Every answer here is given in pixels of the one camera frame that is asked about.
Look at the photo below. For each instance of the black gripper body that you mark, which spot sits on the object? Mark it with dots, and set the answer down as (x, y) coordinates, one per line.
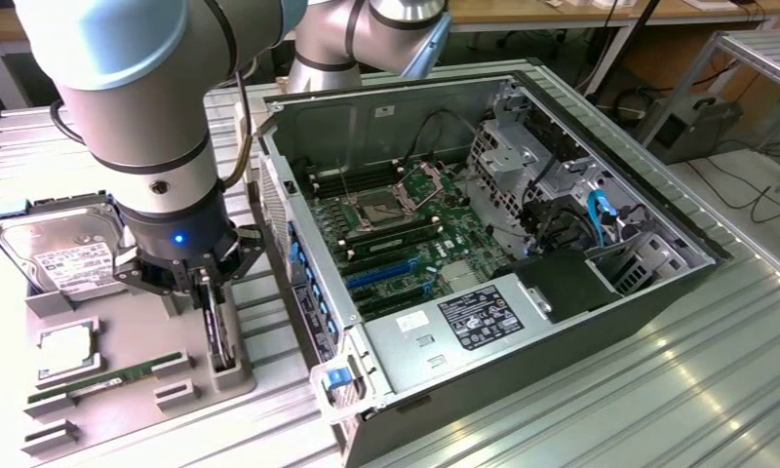
(182, 234)

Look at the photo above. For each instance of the black graphics card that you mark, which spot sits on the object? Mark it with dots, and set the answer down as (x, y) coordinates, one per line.
(222, 331)

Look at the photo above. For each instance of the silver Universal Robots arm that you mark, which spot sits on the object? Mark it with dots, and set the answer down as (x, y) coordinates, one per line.
(137, 97)

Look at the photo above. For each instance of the silver hard disk drive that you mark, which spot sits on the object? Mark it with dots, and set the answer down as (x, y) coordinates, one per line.
(66, 244)

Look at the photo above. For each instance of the silver CPU chip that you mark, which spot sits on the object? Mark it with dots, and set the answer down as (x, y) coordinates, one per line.
(68, 353)

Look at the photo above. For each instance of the green RAM stick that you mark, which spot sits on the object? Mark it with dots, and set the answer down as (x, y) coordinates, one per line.
(104, 378)

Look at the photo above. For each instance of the thin metal locking lever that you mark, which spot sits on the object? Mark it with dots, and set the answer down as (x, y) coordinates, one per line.
(347, 183)

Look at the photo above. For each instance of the blue expansion slot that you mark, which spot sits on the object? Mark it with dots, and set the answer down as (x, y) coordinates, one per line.
(381, 274)

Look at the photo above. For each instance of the empty black RAM slots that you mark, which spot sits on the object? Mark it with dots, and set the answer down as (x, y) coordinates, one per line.
(351, 179)

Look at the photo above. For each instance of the CPU socket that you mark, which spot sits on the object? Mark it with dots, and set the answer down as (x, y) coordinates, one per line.
(381, 210)

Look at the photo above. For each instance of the installed black RAM stick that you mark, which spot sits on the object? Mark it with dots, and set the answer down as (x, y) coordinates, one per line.
(394, 241)

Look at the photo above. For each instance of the black expansion slot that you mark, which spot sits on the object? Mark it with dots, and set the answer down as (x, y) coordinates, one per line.
(390, 296)

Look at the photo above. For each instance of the grey parts rack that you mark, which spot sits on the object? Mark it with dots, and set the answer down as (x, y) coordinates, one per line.
(137, 414)

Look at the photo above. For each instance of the green motherboard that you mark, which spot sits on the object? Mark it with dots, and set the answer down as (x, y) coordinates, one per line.
(430, 244)

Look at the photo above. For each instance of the blue case latch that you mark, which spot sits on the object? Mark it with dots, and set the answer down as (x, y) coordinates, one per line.
(338, 378)

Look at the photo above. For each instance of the metal socket cover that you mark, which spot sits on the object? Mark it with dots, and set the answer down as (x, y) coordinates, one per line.
(423, 181)

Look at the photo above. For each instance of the grey power supply unit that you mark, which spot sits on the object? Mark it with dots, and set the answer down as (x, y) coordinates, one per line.
(455, 331)

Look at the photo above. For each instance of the metal disk bay cage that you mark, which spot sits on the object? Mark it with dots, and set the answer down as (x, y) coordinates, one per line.
(505, 166)

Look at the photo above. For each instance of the black plastic shroud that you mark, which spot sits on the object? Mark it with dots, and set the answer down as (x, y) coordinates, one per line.
(562, 285)

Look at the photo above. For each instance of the open black PC case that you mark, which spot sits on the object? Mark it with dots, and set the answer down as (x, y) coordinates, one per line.
(560, 351)

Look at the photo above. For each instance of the wooden desk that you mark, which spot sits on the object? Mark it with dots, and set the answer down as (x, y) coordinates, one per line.
(592, 12)

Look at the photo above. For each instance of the metal frame table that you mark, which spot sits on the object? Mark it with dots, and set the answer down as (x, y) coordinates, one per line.
(765, 53)

